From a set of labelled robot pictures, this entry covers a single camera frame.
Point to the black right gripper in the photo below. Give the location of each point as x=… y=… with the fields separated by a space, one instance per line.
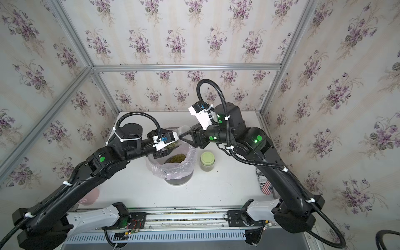
x=199 y=134

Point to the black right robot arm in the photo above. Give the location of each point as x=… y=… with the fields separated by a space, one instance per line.
x=221 y=122

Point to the printed can with flag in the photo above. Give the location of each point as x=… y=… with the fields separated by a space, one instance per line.
x=264 y=184

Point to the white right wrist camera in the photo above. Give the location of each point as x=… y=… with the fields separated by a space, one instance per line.
x=205 y=116

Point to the white vented cable duct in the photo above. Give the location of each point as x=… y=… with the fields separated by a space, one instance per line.
x=158 y=237

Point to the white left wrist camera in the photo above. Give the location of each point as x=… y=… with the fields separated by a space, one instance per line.
x=160 y=142

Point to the mesh bin with pink bag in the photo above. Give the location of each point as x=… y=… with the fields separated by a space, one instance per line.
x=176 y=168

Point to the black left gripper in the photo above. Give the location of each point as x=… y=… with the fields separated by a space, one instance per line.
x=160 y=152

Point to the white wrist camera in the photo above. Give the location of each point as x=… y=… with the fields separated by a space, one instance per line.
x=160 y=142
x=205 y=116

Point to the pink cup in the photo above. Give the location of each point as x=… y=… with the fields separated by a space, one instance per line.
x=90 y=198

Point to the aluminium mounting rail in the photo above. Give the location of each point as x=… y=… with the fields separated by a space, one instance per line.
x=136 y=220

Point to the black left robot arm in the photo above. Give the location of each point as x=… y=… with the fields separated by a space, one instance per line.
x=45 y=226

